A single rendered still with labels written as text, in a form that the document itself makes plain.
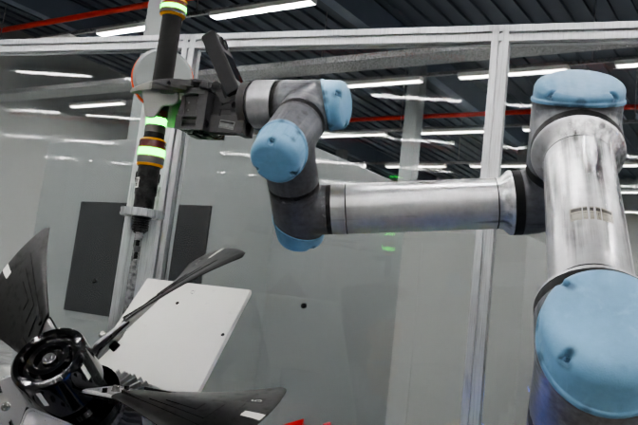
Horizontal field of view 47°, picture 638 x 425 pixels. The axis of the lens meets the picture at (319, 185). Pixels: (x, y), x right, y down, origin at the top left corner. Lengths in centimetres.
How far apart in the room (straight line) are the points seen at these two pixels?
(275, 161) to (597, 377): 52
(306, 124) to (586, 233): 42
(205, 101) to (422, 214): 37
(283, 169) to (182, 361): 62
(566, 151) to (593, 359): 34
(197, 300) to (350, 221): 62
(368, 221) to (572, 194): 33
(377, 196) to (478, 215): 15
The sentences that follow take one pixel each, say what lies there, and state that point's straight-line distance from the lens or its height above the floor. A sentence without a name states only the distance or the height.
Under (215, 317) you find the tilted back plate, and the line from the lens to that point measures 157.
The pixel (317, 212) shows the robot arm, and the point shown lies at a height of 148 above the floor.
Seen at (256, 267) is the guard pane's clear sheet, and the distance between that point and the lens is 190.
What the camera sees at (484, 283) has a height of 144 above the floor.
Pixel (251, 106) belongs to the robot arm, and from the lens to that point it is 112.
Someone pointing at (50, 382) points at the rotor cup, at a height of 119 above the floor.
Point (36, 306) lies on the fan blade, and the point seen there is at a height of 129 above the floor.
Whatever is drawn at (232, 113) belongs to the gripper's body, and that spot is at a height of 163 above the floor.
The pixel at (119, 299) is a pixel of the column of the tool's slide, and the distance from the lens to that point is 192.
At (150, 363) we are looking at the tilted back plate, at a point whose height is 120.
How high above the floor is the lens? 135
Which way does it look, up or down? 9 degrees up
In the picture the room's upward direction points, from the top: 7 degrees clockwise
